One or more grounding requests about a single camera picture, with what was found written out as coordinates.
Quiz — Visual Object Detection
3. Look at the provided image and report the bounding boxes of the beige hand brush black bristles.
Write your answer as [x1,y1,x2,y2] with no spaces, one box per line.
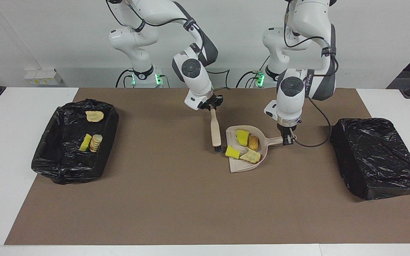
[209,108,223,153]

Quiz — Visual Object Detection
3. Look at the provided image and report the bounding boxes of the black bag lined bin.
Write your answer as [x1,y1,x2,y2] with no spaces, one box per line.
[31,99,119,184]
[330,118,410,200]

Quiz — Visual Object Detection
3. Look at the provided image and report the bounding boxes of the pale paper ball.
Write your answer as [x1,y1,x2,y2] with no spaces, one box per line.
[240,149,262,164]

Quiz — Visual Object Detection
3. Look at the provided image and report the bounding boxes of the small yellow sponge piece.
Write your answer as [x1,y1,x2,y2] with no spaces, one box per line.
[225,145,240,159]

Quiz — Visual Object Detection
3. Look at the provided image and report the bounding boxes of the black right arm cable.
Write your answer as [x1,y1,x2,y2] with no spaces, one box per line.
[106,0,230,90]

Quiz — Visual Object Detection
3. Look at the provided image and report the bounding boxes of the black left base cable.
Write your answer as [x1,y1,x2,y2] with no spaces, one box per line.
[236,70,262,89]

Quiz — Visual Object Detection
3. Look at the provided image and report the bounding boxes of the white wall socket box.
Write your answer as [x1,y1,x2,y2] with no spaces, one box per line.
[24,68,64,86]

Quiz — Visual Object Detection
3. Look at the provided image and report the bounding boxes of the yellow sponge green backing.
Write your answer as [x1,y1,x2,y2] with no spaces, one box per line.
[79,133,93,152]

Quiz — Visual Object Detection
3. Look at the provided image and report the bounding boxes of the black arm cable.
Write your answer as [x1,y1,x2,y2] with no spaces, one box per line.
[283,0,339,148]
[106,0,230,90]

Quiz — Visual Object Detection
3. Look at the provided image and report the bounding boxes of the notched yellow sponge piece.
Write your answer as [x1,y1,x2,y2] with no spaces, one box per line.
[236,129,250,147]

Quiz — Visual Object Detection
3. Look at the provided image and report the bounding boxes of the pale food piece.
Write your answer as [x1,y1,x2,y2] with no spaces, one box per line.
[85,111,105,123]

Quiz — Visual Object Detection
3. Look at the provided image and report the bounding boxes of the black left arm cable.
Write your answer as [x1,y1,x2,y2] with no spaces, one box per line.
[283,0,339,148]

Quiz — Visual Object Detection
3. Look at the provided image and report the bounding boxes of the brown paper table mat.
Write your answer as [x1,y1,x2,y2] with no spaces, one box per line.
[5,88,410,245]

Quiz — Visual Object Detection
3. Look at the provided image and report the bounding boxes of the beige plastic dustpan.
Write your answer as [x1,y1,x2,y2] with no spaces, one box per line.
[225,125,284,174]

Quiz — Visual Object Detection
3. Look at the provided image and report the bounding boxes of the black right base cable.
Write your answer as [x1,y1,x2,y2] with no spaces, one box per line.
[115,69,136,88]

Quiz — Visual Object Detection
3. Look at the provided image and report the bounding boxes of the black base cable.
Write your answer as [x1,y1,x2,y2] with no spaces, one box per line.
[115,69,136,88]
[236,70,262,89]

